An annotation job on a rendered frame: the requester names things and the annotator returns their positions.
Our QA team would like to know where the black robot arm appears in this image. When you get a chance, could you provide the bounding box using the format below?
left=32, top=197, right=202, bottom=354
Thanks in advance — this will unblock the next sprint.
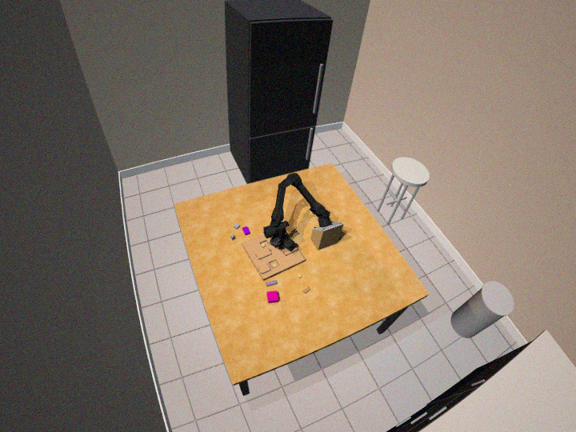
left=263, top=173, right=333, bottom=247

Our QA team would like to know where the magenta block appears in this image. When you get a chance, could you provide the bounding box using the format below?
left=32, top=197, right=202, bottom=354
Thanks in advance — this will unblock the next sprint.
left=267, top=290, right=278, bottom=303

